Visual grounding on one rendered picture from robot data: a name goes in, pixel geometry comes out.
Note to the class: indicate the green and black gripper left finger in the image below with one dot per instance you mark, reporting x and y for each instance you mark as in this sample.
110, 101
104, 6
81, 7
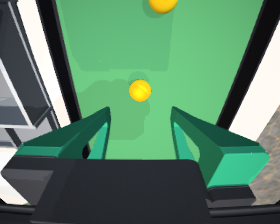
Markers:
69, 141

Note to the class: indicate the yellow ball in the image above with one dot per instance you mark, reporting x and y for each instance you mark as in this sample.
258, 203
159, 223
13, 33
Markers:
163, 6
140, 90

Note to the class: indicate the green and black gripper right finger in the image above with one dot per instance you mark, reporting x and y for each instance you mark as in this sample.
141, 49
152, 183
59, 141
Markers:
226, 158

